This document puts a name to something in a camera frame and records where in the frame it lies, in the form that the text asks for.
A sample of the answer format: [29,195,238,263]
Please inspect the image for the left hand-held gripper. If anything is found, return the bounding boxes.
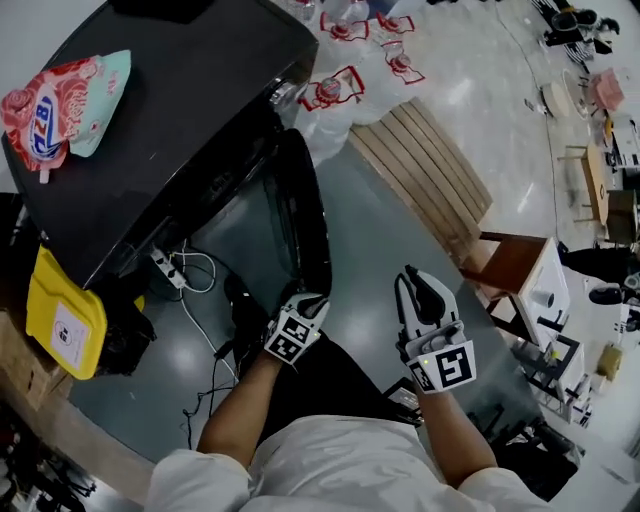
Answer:
[263,292,331,370]

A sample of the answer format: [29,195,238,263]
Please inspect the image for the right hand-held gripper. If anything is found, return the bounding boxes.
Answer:
[394,264,477,396]

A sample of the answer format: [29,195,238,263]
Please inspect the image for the black washing machine door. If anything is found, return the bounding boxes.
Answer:
[262,127,335,304]

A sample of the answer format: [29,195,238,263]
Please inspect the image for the person's left forearm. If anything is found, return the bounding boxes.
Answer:
[197,357,285,470]

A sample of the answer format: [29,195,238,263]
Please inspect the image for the person's right forearm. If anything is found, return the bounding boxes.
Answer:
[417,387,500,490]

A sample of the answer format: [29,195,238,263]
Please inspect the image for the black washing machine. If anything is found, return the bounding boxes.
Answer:
[1,0,321,291]

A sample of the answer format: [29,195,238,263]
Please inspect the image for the person's left black shoe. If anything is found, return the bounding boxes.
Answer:
[223,273,256,316]

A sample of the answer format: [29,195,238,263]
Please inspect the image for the person's black trousers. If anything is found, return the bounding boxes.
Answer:
[232,294,426,442]

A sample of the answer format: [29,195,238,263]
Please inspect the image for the brown wooden chair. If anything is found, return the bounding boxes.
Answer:
[458,230,550,307]

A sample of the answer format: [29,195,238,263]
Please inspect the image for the white table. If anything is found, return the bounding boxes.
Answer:
[517,237,572,351]

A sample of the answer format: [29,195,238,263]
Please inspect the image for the wooden slatted board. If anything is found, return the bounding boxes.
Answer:
[348,97,495,267]

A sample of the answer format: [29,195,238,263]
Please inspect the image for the white power strip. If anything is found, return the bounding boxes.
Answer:
[149,247,190,291]

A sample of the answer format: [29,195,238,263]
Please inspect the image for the person's white shirt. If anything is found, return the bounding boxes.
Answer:
[144,414,556,512]

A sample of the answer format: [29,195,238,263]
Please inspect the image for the white shelf rack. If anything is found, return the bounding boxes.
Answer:
[514,334,596,427]

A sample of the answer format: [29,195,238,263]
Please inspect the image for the black garbage bag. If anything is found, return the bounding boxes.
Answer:
[94,289,158,377]

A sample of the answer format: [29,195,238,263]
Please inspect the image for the small cardboard box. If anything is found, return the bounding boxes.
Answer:
[597,342,624,377]

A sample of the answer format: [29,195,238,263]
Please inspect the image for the round wooden table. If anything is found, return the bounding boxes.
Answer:
[557,142,610,237]

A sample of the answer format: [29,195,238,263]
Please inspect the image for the yellow plastic bin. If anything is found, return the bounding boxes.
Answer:
[25,244,109,381]

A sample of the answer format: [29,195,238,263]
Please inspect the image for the round white basin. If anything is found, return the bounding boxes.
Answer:
[539,69,592,120]

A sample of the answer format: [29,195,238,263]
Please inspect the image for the white printer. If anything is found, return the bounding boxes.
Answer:
[607,114,640,170]

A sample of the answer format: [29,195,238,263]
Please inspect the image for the group of clear water jugs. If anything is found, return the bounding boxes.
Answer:
[294,0,426,162]

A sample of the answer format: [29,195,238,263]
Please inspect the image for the pink stool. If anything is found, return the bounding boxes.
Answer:
[587,67,627,112]

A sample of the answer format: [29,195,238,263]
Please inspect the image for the mint green detergent pouch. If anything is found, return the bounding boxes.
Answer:
[67,49,132,159]

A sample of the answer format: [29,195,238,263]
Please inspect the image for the red patterned detergent pouch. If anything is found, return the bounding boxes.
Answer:
[0,55,104,185]

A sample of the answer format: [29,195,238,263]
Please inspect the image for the black cloth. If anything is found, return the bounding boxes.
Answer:
[107,0,214,25]

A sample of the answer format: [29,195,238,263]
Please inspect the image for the black cable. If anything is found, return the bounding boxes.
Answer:
[182,339,242,451]

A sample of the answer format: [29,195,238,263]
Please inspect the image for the white cable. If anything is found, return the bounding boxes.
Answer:
[172,239,240,382]

